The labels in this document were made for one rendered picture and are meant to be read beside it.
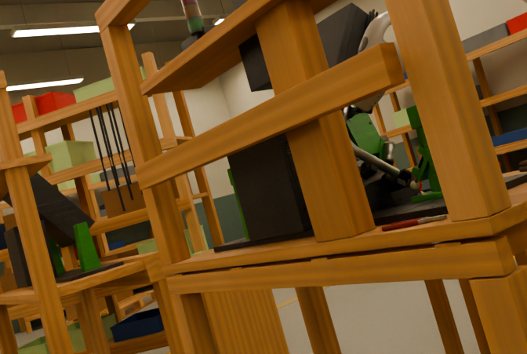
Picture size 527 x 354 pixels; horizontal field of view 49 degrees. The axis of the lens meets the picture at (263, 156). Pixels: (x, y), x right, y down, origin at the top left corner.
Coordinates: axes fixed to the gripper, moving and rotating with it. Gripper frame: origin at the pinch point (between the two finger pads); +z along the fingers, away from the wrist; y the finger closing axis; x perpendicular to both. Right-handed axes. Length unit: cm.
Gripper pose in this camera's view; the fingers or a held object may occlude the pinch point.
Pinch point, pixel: (345, 111)
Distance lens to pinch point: 186.5
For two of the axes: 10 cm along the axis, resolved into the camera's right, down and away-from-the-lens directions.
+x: -2.5, 7.1, -6.6
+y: -8.4, -4.9, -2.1
